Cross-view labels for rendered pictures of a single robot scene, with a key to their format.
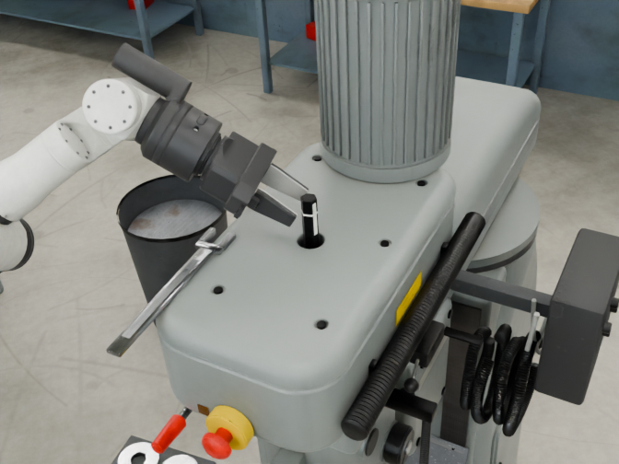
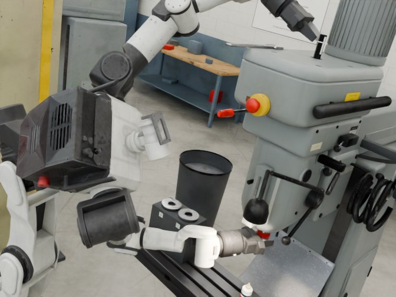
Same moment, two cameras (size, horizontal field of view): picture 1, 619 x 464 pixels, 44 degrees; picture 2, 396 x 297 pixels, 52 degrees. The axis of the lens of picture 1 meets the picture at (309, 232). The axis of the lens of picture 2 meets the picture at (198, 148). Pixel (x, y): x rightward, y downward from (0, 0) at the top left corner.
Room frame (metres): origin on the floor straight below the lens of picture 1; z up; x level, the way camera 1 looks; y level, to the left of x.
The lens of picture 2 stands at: (-0.46, 0.04, 2.03)
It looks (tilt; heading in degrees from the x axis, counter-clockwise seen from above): 22 degrees down; 11
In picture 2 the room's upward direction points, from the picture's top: 12 degrees clockwise
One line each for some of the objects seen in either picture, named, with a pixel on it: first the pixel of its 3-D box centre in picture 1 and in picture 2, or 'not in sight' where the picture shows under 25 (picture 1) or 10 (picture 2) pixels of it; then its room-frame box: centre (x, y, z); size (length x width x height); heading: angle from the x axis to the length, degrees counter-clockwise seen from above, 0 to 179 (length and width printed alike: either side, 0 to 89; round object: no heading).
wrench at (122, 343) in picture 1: (172, 287); (254, 45); (0.73, 0.17, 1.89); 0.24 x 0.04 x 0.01; 152
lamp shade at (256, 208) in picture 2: not in sight; (257, 208); (0.61, 0.04, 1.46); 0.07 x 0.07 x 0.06
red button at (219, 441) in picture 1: (219, 442); (253, 105); (0.59, 0.13, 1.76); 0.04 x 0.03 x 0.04; 60
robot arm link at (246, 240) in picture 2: not in sight; (240, 242); (0.75, 0.07, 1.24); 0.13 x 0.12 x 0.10; 42
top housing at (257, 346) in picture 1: (318, 278); (310, 83); (0.82, -0.01, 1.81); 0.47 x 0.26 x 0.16; 150
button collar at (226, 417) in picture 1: (229, 427); (258, 105); (0.61, 0.11, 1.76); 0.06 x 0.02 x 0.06; 60
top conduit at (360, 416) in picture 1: (420, 309); (355, 105); (0.77, -0.15, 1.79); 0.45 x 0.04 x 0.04; 150
